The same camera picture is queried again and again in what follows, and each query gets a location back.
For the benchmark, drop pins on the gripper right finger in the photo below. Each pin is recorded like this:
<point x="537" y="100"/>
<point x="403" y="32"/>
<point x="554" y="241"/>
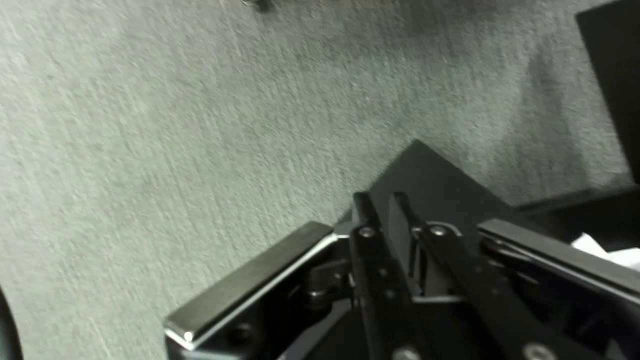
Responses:
<point x="560" y="253"/>

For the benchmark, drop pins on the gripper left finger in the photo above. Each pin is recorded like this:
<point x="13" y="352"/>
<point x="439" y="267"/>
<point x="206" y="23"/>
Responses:
<point x="253" y="282"/>

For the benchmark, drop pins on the black cupboard door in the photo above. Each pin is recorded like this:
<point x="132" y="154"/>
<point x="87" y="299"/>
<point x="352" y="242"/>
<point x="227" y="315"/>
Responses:
<point x="441" y="183"/>

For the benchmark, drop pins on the black cabinet with granite counter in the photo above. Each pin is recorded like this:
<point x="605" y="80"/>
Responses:
<point x="617" y="87"/>

